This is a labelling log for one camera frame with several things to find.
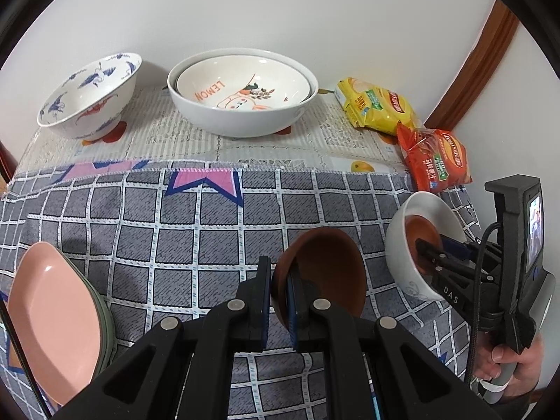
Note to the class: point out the yellow snack bag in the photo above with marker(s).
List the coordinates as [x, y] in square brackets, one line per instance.
[376, 105]

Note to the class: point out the small brown bowl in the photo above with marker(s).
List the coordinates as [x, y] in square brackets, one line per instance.
[328, 267]
[420, 229]

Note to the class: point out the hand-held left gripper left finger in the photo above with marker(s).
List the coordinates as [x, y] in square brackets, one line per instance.
[264, 302]

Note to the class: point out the pink plate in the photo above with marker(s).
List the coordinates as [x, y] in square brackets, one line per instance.
[52, 315]

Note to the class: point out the white bowl with grey pattern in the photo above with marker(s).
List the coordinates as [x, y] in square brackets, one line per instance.
[402, 262]

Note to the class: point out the large plain white bowl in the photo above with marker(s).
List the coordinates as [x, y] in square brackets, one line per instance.
[245, 120]

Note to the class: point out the brown wooden door frame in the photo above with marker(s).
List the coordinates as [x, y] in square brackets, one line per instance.
[477, 61]

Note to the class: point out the grey checked cloth with stars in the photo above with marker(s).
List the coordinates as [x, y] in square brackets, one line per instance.
[175, 236]

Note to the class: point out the person's right hand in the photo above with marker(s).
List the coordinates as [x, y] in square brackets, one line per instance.
[527, 367]

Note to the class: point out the teal plate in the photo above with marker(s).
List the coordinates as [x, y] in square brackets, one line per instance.
[99, 310]

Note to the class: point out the white bowl with orange print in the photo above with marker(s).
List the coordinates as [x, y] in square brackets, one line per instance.
[245, 83]

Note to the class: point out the orange snack bag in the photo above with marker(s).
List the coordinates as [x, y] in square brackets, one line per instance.
[437, 162]

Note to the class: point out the white printed tablecloth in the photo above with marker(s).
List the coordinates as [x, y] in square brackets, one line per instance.
[183, 144]

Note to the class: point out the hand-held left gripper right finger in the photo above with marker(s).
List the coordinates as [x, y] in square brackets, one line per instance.
[294, 315]

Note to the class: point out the blue patterned white bowl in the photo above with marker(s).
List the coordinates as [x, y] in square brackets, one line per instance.
[87, 96]

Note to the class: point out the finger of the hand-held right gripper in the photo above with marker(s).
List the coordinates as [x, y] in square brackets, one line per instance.
[431, 251]
[453, 246]

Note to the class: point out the green plate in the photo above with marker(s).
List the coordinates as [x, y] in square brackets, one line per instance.
[111, 337]

